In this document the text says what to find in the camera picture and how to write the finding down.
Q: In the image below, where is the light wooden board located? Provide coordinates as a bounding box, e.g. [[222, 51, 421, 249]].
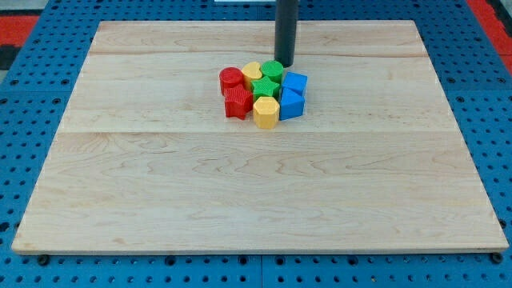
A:
[[12, 20, 509, 255]]

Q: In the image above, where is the red cylinder block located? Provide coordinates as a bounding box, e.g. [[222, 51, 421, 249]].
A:
[[219, 66, 244, 95]]

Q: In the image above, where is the yellow heart block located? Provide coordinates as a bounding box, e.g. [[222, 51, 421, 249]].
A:
[[242, 62, 263, 91]]

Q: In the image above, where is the blue triangular prism block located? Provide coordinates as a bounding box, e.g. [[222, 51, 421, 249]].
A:
[[279, 88, 305, 121]]

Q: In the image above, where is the green cylinder block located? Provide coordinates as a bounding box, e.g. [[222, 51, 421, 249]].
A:
[[261, 60, 284, 84]]

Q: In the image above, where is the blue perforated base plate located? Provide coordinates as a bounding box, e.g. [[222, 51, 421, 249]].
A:
[[1, 0, 511, 287]]

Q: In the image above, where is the yellow hexagon block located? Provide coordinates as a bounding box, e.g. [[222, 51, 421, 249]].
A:
[[253, 96, 280, 129]]

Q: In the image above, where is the green star block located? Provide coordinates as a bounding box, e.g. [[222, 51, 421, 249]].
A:
[[251, 76, 280, 102]]

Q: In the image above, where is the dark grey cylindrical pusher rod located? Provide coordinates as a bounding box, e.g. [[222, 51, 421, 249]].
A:
[[274, 0, 299, 67]]

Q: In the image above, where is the blue cube block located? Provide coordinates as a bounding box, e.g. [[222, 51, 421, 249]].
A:
[[282, 71, 308, 96]]

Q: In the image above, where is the red star block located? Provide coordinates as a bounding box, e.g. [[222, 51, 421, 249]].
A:
[[224, 84, 254, 120]]

